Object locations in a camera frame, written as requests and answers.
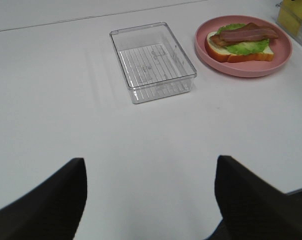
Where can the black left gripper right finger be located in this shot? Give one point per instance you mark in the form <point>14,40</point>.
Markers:
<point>251,208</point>

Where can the toast bread slice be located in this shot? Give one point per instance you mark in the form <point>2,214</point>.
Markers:
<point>223,56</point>

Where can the brown bacon strip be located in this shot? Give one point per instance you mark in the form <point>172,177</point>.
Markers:
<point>217,41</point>

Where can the yellow cheese slice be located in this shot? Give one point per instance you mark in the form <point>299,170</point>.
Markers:
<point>290,16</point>

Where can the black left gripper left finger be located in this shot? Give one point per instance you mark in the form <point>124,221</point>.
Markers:
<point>52,210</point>

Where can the left clear plastic tray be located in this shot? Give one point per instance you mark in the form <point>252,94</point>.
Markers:
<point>153,63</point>

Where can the pink round plate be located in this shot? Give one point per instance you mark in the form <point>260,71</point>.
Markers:
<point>281,47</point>

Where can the pink bacon strip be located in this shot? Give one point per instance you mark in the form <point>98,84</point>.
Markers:
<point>248,33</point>

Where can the green lettuce leaf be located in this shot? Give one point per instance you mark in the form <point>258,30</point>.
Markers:
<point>244,47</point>

